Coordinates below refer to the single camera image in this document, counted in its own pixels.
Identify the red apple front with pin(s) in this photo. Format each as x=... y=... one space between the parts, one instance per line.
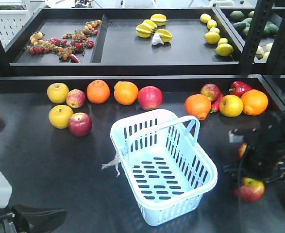
x=241 y=149

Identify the orange with navel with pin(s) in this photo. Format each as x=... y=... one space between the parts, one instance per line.
x=197 y=105

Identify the light blue plastic basket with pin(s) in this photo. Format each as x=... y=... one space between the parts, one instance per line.
x=167 y=169

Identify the red bell pepper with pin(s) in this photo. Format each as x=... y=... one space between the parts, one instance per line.
x=238 y=88

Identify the red chili pepper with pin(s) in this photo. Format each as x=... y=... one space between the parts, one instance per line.
x=216 y=104

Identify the red apple lower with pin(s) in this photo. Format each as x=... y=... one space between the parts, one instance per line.
x=250 y=190

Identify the large red apple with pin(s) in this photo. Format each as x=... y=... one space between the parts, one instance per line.
x=150 y=97

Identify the cherry tomato vine pile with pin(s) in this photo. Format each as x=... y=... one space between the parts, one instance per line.
x=68 y=46

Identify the dark red small apple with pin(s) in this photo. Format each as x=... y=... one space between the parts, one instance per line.
x=80 y=124

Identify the pink small apple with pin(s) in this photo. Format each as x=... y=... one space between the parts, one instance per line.
x=75 y=98

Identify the orange left of pair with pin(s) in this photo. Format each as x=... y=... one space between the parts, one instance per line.
x=98 y=92

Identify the orange beside pepper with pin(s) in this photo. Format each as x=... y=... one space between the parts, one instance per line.
x=255 y=102

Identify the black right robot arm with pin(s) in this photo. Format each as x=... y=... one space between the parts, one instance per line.
x=260 y=166

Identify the yellow apple by orange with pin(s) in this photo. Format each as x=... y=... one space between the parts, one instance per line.
x=231 y=106

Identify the orange of pair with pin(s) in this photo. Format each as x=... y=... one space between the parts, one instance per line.
x=125 y=92
x=98 y=92

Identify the yellow apple front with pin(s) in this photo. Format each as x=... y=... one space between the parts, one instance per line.
x=59 y=116

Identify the orange right of pair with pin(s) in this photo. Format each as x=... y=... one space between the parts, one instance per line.
x=125 y=92

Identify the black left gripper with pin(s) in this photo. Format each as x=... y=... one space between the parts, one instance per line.
x=25 y=219

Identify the red yellow apple back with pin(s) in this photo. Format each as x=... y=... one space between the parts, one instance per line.
x=211 y=91

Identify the white garlic bulb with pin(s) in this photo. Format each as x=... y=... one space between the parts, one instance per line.
x=156 y=40

